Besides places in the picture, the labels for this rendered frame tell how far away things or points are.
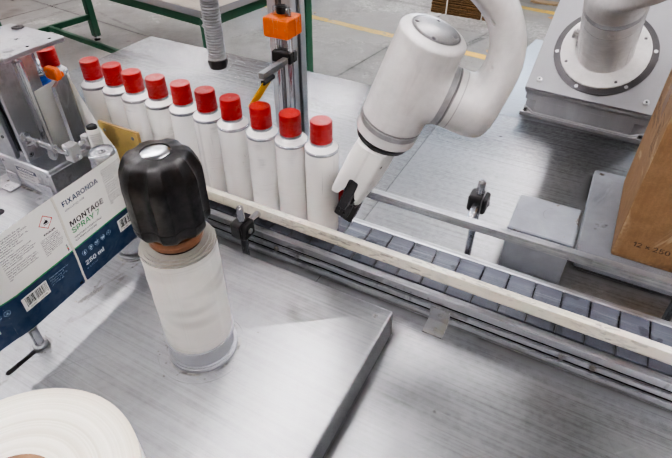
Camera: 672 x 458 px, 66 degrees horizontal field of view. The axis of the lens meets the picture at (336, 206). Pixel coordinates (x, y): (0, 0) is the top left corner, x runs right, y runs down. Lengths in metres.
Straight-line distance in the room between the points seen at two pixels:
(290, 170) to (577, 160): 0.68
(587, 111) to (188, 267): 1.04
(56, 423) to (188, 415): 0.18
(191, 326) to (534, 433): 0.44
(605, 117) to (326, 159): 0.78
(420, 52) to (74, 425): 0.49
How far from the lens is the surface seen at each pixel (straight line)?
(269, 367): 0.69
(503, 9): 0.61
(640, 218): 0.93
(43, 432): 0.54
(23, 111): 1.04
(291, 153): 0.78
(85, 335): 0.79
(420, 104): 0.63
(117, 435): 0.51
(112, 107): 1.02
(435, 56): 0.60
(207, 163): 0.91
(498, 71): 0.63
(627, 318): 0.84
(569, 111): 1.37
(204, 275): 0.59
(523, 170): 1.17
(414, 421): 0.71
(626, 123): 1.36
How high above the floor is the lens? 1.44
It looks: 38 degrees down
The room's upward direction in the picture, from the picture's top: straight up
